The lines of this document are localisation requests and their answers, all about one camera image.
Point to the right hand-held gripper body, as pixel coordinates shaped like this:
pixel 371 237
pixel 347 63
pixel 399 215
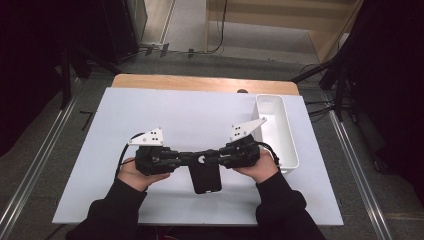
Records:
pixel 241 155

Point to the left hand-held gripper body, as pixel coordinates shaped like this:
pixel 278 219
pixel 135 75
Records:
pixel 150 160

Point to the black phone case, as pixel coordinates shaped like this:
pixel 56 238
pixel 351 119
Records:
pixel 206 180

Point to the white plastic storage box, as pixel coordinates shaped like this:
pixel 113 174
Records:
pixel 278 133

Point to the person's left hand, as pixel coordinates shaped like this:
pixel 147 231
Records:
pixel 136 178

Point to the person's right hand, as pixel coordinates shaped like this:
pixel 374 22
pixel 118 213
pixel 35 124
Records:
pixel 265 168

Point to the white table board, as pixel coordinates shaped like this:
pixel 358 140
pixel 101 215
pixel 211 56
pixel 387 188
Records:
pixel 186 113

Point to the wooden table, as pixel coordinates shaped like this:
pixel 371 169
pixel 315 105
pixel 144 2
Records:
pixel 186 82

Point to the black metal stand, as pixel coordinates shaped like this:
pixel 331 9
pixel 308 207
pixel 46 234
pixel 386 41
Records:
pixel 66 80
pixel 338 86

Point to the black cabinet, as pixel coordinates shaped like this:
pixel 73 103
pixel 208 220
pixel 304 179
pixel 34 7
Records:
pixel 120 30

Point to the wooden platform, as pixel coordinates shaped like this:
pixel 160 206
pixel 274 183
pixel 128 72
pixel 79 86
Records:
pixel 276 20

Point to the black curtain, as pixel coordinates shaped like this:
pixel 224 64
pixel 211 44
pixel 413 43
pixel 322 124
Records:
pixel 396 83
pixel 26 66

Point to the metal floor rail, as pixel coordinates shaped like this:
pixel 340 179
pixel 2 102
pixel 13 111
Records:
pixel 36 153
pixel 360 173

